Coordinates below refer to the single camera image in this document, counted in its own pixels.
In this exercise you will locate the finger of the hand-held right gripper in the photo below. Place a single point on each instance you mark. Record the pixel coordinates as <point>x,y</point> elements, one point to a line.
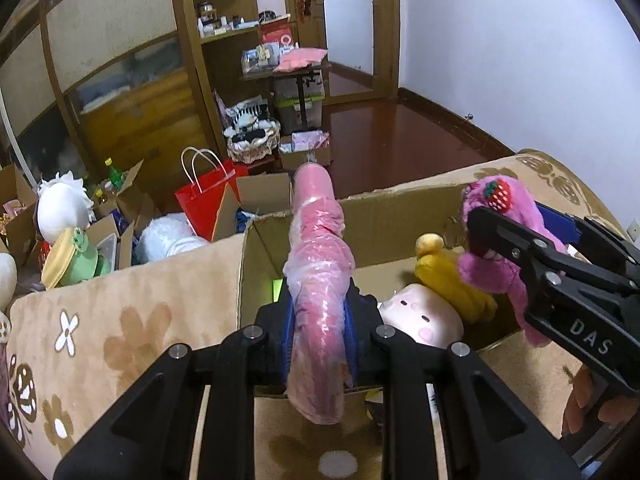
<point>562,225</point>
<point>505,235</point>

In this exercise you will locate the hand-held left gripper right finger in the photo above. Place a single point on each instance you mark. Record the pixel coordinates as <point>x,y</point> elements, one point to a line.
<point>362,345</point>

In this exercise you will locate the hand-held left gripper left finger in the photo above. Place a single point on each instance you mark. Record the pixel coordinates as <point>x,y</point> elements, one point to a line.
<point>272,345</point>

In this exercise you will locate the magenta plush toy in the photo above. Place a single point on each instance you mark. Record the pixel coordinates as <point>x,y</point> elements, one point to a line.
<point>482,272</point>

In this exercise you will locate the yellow plush toy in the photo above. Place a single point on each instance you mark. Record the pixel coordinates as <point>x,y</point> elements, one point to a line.
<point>445,275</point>

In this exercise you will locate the pink plastic-wrapped plush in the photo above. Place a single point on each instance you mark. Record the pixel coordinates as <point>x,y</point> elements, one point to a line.
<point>315,270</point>

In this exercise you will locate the person's right hand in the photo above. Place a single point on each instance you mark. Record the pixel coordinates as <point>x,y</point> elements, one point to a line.
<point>577,400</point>

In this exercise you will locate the brown floral blanket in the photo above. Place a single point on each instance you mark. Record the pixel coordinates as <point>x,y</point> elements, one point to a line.
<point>150,320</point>

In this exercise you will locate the white fluffy plush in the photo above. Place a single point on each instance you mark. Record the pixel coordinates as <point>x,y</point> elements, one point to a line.
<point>170,237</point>

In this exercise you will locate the red paper bag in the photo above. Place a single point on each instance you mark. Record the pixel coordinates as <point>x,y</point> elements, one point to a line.
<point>205,205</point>

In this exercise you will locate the small cardboard box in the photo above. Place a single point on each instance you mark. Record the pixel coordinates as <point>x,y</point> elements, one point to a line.
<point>125,245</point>

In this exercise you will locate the lace-trimmed basket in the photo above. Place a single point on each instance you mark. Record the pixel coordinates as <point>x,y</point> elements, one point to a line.
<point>252,147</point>

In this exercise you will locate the small box of pink packets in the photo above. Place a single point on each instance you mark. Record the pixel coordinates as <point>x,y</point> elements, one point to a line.
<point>305,147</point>

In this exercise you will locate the cardboard box with bottles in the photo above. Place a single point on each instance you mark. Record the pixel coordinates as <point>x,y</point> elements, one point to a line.
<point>132,185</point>

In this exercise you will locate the green frog plush yellow hat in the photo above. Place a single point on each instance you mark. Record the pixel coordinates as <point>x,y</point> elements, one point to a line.
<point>75,260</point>

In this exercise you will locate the black white plush in basket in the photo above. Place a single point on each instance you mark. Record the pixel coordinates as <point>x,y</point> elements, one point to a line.
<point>247,117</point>

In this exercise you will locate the green glass bottle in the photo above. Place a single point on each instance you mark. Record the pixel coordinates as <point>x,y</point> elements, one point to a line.
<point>114,175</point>

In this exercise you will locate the clear storage bin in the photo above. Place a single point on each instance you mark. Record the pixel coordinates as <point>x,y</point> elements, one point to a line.
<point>290,107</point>

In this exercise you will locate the white-haired plush head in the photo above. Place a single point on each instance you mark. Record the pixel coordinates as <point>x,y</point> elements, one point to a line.
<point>62,207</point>

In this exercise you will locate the small dark table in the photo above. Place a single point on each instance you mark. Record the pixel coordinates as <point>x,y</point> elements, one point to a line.
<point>300,90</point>

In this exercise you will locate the pink folded cloth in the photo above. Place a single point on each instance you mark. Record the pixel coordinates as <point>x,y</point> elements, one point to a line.
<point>300,59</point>

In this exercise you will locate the wooden door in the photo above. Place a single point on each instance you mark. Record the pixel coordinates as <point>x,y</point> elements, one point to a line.
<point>350,10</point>

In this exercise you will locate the white tan cow plush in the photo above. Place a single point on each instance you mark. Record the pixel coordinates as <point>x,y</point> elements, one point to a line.
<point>5,280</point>

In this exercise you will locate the clear boxes on table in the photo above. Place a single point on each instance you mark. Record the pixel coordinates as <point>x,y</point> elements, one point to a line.
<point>260,57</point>

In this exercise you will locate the red gift box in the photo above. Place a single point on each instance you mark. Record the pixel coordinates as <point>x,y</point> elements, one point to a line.
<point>275,32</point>

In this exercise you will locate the wooden wardrobe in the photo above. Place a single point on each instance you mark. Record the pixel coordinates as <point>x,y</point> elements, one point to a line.
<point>115,25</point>

